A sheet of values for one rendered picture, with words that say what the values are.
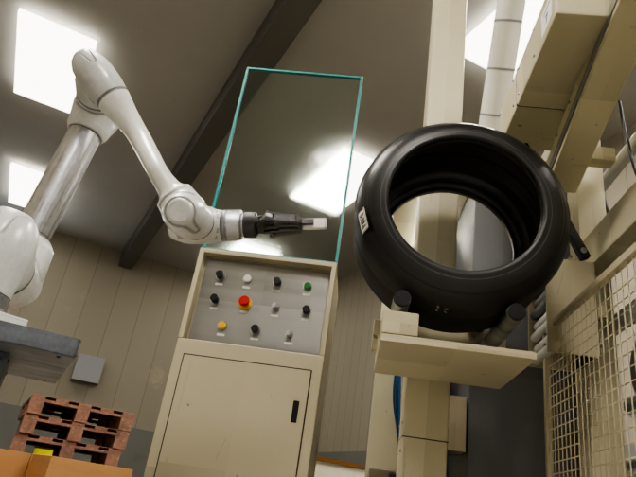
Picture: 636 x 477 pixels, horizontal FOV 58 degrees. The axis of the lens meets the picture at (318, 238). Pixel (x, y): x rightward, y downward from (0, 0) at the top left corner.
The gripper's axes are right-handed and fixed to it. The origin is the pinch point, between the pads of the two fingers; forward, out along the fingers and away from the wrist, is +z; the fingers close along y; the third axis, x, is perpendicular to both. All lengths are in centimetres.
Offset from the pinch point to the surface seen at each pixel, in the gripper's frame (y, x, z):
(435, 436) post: 28, 54, 34
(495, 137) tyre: -12, -20, 51
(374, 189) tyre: -11.8, -3.9, 16.6
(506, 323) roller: -5, 31, 49
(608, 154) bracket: 8, -27, 91
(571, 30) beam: -29, -42, 70
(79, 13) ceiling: 181, -283, -195
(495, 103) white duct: 62, -90, 77
